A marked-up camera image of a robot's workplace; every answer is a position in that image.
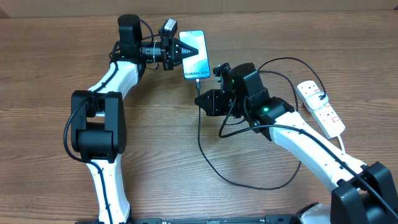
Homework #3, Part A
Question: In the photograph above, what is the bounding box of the black USB charging cable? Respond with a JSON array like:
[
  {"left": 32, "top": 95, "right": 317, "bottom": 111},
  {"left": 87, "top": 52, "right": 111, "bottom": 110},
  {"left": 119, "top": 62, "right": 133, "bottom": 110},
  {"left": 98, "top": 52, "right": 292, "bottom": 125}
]
[{"left": 195, "top": 57, "right": 327, "bottom": 191}]

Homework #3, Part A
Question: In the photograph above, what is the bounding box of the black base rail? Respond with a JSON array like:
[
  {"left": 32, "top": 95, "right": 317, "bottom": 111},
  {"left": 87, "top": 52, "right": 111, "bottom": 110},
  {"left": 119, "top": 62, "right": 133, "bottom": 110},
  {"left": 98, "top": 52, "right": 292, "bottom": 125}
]
[{"left": 74, "top": 213, "right": 312, "bottom": 224}]

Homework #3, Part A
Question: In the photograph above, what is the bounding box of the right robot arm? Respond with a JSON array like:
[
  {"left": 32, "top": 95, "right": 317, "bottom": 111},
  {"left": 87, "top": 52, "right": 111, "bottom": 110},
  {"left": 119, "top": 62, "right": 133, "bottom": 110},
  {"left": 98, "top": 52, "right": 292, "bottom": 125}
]
[{"left": 195, "top": 63, "right": 397, "bottom": 223}]

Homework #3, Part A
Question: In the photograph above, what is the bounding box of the Samsung Galaxy smartphone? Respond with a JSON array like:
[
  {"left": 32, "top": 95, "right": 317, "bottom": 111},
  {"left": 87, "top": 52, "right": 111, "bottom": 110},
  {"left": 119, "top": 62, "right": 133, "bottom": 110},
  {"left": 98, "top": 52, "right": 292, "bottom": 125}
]
[{"left": 179, "top": 30, "right": 210, "bottom": 80}]

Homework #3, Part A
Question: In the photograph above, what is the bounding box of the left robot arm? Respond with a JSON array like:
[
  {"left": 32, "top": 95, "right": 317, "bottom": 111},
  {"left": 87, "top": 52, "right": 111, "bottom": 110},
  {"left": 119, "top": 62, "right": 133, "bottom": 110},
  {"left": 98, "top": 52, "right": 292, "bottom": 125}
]
[{"left": 63, "top": 14, "right": 198, "bottom": 223}]

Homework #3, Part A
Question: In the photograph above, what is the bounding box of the white power strip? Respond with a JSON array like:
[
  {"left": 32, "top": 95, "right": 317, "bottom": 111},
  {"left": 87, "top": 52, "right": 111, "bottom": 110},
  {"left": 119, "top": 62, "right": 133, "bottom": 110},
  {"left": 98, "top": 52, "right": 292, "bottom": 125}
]
[{"left": 296, "top": 80, "right": 345, "bottom": 139}]

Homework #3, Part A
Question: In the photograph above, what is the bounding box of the white charger plug adapter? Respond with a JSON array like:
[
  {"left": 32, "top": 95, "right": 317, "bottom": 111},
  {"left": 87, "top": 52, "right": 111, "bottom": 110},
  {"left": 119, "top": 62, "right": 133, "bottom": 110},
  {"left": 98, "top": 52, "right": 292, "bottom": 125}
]
[{"left": 305, "top": 93, "right": 329, "bottom": 111}]

